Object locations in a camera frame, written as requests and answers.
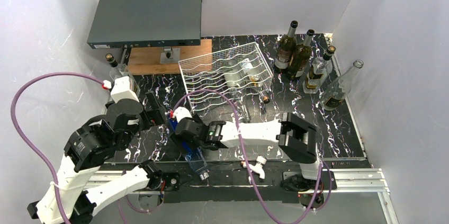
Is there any aluminium rail frame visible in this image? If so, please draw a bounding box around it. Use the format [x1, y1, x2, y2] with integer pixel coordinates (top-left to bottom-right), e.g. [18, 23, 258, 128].
[65, 168, 399, 224]

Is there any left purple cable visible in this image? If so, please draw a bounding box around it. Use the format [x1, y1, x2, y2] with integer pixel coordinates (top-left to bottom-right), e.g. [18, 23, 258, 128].
[10, 72, 113, 224]

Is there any purple cable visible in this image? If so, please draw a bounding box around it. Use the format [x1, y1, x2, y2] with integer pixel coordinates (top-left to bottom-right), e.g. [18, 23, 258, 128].
[172, 89, 332, 224]
[10, 72, 113, 224]

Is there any tall clear bottle black label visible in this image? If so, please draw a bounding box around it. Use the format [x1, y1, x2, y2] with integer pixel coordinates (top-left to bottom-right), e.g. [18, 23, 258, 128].
[319, 59, 364, 111]

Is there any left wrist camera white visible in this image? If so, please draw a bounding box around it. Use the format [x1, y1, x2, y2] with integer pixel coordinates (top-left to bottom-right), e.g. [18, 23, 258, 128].
[111, 76, 140, 103]

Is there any clear bottle copper cap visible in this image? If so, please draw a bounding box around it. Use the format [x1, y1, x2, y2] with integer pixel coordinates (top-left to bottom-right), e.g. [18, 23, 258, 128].
[240, 58, 271, 104]

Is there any blue square glass bottle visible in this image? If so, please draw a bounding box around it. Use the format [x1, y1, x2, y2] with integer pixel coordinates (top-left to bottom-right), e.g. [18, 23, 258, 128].
[168, 119, 209, 181]

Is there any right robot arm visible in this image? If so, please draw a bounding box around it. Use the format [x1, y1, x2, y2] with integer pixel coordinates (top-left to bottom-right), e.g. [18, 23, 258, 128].
[170, 107, 319, 180]

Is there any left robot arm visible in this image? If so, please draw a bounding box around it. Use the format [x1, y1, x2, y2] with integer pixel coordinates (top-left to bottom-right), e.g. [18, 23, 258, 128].
[57, 91, 166, 223]

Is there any grey metal stand bracket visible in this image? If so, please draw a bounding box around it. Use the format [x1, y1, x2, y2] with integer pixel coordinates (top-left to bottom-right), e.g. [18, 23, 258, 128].
[160, 47, 181, 64]

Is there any grey rack-mount device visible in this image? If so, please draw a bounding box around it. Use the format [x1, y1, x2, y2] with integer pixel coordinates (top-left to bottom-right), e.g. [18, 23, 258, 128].
[87, 0, 202, 49]

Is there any wooden board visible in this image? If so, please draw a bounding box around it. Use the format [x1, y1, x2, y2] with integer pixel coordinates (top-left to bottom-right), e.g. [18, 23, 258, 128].
[128, 39, 212, 75]

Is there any white faucet tap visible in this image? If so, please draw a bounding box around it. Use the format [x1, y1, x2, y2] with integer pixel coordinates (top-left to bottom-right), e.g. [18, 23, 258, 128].
[241, 155, 267, 179]

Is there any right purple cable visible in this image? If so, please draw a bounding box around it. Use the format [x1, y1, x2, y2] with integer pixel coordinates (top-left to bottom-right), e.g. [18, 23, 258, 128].
[172, 89, 332, 224]

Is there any dark green wine bottle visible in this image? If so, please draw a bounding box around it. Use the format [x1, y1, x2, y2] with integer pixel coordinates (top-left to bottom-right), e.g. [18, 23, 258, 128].
[274, 20, 298, 73]

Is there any white wire wine rack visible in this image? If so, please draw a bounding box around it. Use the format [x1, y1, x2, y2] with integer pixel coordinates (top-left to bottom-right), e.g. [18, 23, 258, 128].
[178, 42, 273, 112]

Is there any square clear bottle gold label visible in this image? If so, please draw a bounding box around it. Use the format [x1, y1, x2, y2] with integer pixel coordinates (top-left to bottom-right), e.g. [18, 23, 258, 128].
[303, 46, 336, 94]

